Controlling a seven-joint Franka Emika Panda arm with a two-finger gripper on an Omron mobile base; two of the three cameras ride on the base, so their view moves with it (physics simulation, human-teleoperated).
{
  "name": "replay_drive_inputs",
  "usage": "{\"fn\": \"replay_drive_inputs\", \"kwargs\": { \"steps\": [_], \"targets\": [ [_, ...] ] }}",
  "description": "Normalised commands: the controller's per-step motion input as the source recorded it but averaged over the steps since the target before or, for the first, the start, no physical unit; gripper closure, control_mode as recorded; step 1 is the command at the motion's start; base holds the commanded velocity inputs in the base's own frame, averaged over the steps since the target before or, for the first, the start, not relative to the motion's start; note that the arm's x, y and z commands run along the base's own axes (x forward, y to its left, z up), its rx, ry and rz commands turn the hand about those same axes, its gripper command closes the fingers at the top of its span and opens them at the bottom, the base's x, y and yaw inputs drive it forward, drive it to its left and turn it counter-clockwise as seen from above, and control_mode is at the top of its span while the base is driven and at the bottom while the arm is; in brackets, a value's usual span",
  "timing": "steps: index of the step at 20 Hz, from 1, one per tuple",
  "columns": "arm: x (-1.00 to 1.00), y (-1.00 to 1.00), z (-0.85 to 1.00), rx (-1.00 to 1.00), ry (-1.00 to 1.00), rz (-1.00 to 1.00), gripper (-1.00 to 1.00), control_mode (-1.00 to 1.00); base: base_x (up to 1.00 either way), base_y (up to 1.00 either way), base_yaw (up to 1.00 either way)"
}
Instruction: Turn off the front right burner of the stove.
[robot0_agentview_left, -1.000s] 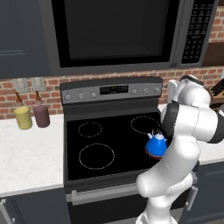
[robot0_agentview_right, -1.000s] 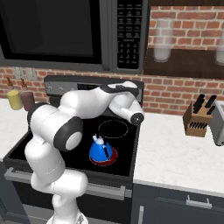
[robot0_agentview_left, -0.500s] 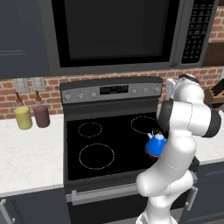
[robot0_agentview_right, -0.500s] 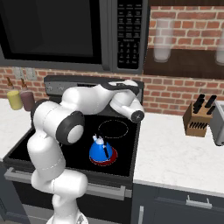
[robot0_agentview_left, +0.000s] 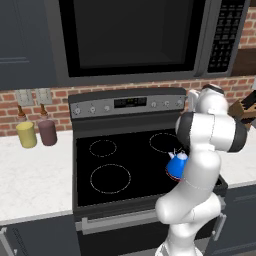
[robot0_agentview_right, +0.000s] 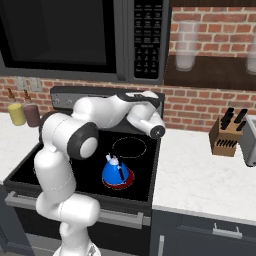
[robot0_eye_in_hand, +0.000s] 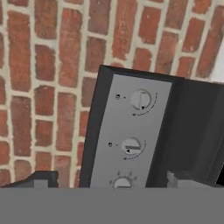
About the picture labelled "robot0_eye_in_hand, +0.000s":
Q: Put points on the black stove with grey panel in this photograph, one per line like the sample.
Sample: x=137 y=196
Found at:
x=186 y=125

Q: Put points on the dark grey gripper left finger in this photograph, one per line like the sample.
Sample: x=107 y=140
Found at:
x=43 y=178

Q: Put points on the grey round stove knob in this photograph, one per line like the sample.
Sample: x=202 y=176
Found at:
x=140 y=99
x=122 y=183
x=131 y=146

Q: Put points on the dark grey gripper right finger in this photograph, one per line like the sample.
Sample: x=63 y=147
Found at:
x=186 y=181

